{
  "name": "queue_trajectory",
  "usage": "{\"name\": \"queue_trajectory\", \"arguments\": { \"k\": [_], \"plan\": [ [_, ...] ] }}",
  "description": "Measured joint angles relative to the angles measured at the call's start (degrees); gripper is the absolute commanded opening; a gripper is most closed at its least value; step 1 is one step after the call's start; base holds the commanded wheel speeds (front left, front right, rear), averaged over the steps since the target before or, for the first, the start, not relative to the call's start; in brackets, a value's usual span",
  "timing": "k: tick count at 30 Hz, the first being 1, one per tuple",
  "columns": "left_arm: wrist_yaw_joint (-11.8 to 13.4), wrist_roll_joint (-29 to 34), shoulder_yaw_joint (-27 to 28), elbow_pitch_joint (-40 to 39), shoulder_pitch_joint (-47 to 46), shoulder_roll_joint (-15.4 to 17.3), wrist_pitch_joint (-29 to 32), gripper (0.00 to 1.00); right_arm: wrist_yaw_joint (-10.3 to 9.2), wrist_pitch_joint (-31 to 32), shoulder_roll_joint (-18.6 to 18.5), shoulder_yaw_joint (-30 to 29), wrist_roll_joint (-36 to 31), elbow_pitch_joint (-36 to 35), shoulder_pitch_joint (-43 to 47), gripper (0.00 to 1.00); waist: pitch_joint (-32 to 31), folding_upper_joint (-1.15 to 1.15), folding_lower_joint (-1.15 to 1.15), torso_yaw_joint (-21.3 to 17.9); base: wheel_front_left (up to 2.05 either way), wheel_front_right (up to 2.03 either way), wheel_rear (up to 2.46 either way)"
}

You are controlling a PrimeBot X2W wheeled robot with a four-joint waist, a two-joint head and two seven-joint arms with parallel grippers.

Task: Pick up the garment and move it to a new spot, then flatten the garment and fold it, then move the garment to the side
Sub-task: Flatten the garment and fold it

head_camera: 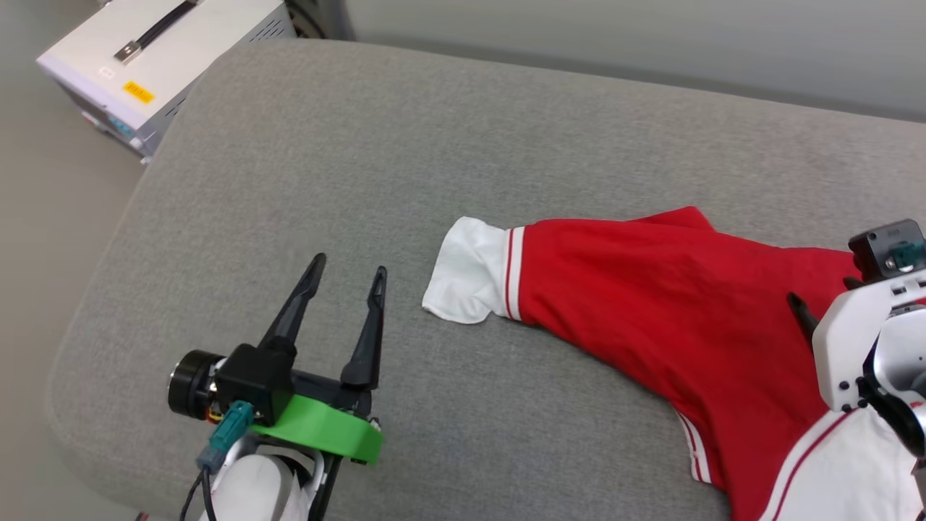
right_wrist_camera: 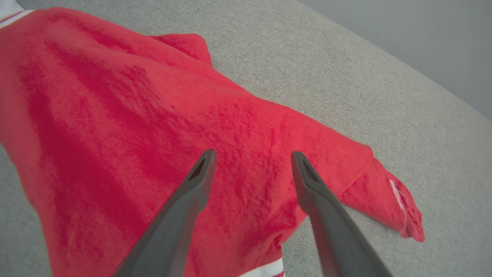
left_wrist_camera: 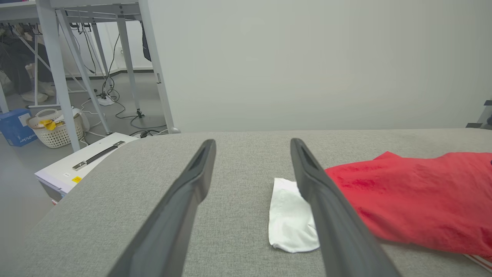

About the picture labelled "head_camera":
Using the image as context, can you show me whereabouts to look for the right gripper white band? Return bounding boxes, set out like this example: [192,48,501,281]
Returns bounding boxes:
[786,268,926,414]

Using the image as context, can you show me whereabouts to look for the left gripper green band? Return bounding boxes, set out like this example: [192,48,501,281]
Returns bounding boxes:
[168,253,388,465]

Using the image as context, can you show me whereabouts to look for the red and white basketball jersey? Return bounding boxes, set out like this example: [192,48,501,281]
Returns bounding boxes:
[422,206,926,521]

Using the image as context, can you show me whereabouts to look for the grey fabric sofa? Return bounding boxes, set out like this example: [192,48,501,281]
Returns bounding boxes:
[45,38,926,521]

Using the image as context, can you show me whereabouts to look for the left camera cable teal connector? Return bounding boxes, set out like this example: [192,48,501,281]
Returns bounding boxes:
[179,402,256,521]

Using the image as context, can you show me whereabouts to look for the white equipment box black handle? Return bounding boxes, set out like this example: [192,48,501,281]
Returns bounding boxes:
[36,0,298,164]

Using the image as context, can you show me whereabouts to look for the grey metal frame post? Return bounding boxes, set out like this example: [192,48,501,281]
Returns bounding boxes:
[318,0,357,41]

